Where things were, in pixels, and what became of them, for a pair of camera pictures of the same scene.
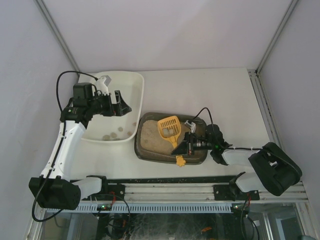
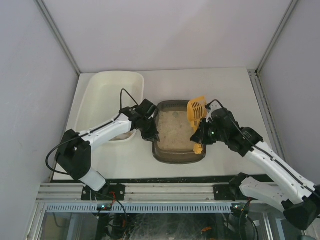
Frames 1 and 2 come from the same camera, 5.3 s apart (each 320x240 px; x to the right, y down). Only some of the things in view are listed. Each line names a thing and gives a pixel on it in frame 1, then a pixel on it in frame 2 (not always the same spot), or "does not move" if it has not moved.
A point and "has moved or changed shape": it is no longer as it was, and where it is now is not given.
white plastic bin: (107, 129) does not move
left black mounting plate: (109, 192) does not move
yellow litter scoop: (170, 127) -> (197, 111)
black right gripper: (188, 143) -> (200, 131)
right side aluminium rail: (265, 108) does not move
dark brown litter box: (151, 147) has moved or changed shape
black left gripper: (115, 103) -> (149, 130)
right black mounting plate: (232, 192) does not move
